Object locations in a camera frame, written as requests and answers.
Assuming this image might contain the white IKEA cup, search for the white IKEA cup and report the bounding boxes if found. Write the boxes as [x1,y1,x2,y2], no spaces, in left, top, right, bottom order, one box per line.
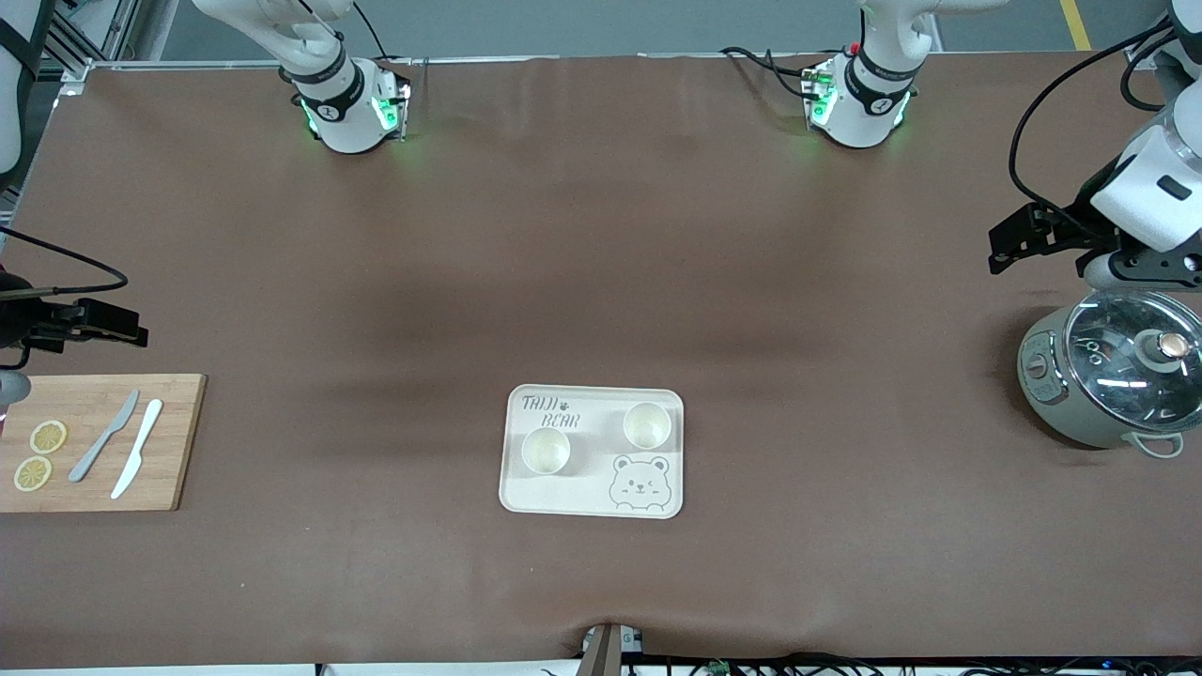
[624,402,671,450]
[522,427,571,475]

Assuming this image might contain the grey plastic knife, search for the grey plastic knife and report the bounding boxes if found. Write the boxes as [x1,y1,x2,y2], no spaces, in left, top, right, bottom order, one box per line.
[69,390,140,484]

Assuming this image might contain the white plastic knife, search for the white plastic knife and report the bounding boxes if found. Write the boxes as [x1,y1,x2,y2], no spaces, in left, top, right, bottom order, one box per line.
[111,399,164,499]

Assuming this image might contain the wooden cutting board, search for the wooden cutting board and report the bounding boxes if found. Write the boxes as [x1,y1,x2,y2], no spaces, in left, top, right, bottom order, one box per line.
[0,374,208,514]

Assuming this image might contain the glass pot lid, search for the glass pot lid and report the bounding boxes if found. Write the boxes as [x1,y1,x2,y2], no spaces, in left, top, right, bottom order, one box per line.
[1064,289,1202,435]

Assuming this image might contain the brown table cover mat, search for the brown table cover mat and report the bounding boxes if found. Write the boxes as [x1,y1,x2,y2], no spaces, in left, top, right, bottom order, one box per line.
[0,52,1202,669]

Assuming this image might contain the cream bear print tray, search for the cream bear print tray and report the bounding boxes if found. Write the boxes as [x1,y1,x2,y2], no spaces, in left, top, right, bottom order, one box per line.
[498,384,685,520]

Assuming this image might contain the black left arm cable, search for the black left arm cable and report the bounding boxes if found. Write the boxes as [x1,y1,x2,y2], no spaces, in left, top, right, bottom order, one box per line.
[1009,23,1175,231]

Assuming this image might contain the aluminium frame profile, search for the aluminium frame profile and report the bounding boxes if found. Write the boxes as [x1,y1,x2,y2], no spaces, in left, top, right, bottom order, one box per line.
[42,0,128,95]

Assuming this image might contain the black base power cable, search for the black base power cable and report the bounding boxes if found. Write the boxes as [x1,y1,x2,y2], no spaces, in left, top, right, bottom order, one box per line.
[721,45,827,100]

